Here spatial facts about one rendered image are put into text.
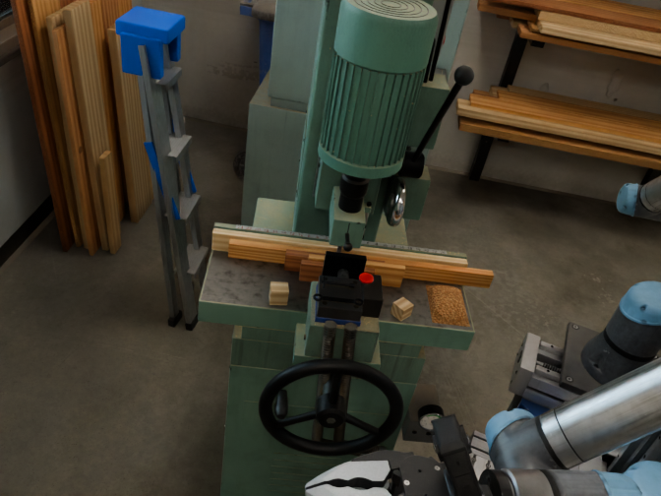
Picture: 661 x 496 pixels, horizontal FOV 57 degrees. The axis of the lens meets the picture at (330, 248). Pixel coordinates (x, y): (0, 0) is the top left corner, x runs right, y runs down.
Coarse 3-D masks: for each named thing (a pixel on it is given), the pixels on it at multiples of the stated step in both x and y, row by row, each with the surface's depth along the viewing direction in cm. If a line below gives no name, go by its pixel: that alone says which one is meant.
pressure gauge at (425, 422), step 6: (420, 408) 143; (426, 408) 142; (432, 408) 142; (438, 408) 142; (420, 414) 142; (426, 414) 141; (432, 414) 140; (438, 414) 140; (444, 414) 143; (420, 420) 142; (426, 420) 142; (420, 426) 143; (426, 426) 144; (432, 426) 144
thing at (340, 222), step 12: (336, 192) 138; (336, 204) 134; (336, 216) 130; (348, 216) 131; (360, 216) 132; (336, 228) 131; (348, 228) 131; (360, 228) 131; (336, 240) 133; (360, 240) 133
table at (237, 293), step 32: (224, 256) 141; (224, 288) 132; (256, 288) 134; (288, 288) 135; (384, 288) 140; (416, 288) 142; (224, 320) 131; (256, 320) 131; (288, 320) 131; (384, 320) 132; (416, 320) 133
